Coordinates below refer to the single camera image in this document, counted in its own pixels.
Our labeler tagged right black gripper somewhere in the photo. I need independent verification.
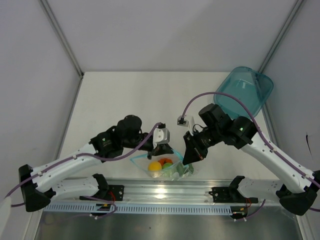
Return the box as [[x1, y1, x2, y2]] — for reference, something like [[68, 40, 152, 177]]
[[183, 126, 222, 166]]

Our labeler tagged orange toy pumpkin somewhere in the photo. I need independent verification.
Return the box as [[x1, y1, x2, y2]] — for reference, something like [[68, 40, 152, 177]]
[[158, 158, 173, 165]]

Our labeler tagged light green toy fruit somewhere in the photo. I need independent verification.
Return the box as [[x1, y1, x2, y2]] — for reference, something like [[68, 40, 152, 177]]
[[162, 162, 173, 170]]

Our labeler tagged clear zip top bag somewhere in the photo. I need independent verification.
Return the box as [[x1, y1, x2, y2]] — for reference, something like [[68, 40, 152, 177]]
[[130, 150, 196, 181]]

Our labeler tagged yellow toy squash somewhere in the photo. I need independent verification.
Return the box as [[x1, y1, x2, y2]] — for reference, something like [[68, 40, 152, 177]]
[[147, 161, 162, 172]]

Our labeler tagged dark green toy pepper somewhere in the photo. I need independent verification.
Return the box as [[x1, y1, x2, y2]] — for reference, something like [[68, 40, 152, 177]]
[[176, 162, 194, 177]]

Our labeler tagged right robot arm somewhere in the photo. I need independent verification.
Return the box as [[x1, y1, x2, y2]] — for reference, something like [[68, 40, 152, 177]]
[[182, 103, 320, 216]]

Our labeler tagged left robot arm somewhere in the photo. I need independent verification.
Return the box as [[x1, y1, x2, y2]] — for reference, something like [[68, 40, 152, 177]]
[[18, 115, 173, 213]]

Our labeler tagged teal plastic bin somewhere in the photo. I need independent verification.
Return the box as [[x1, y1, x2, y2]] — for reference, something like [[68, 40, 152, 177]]
[[213, 66, 274, 119]]

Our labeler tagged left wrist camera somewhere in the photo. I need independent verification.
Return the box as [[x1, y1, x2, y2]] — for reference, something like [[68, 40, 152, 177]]
[[152, 127, 170, 147]]

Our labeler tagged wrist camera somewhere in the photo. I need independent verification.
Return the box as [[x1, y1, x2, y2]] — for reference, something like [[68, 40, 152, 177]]
[[177, 115, 195, 134], [152, 127, 170, 147]]

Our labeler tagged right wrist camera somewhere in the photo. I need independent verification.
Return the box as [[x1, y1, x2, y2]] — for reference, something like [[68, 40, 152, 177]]
[[177, 115, 195, 134]]

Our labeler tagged aluminium mounting rail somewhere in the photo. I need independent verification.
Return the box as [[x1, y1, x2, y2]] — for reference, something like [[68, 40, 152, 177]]
[[33, 178, 307, 206]]

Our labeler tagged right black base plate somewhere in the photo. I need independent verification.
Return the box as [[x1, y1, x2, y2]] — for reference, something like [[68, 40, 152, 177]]
[[208, 186, 259, 204]]

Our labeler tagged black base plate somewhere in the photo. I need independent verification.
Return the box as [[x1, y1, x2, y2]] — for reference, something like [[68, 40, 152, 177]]
[[208, 186, 259, 204], [79, 185, 125, 202]]

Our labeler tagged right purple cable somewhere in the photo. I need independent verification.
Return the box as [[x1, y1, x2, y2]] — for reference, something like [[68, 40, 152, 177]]
[[181, 91, 320, 223]]

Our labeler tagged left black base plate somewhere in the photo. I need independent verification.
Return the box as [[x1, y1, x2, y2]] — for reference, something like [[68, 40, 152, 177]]
[[79, 185, 125, 202]]

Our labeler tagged slotted cable duct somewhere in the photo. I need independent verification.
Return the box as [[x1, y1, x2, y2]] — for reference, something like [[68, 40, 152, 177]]
[[44, 202, 233, 216]]

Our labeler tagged right frame post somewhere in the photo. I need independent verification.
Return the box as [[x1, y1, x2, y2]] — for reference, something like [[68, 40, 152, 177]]
[[257, 0, 307, 74]]

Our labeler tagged frame post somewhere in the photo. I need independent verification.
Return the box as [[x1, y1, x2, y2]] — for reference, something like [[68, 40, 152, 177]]
[[257, 0, 307, 74], [38, 0, 84, 78]]

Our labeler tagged left frame post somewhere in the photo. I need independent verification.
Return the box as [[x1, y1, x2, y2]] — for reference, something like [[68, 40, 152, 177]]
[[38, 0, 84, 78]]

